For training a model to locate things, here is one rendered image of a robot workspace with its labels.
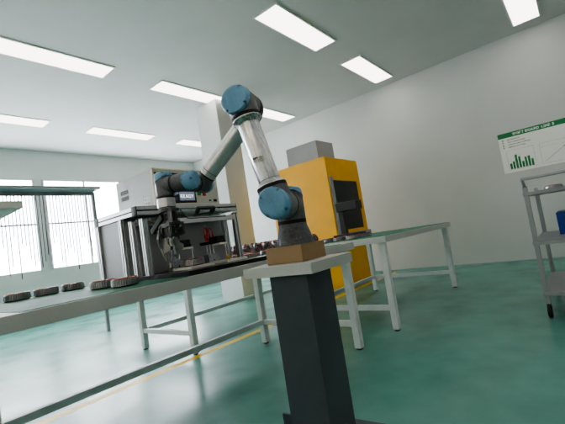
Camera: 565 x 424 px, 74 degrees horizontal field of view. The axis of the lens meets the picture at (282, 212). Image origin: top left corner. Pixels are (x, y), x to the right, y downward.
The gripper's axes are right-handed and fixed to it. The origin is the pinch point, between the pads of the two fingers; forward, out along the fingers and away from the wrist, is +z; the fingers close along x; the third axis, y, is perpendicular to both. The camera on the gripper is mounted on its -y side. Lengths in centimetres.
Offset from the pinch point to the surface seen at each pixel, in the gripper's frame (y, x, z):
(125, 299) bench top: 3.9, -23.6, 12.7
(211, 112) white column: -309, 325, -227
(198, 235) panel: -47, 54, -10
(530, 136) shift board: 93, 560, -91
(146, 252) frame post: -30.6, 7.8, -4.0
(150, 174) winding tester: -37, 20, -45
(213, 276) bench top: 3.9, 18.0, 11.4
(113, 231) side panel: -58, 7, -18
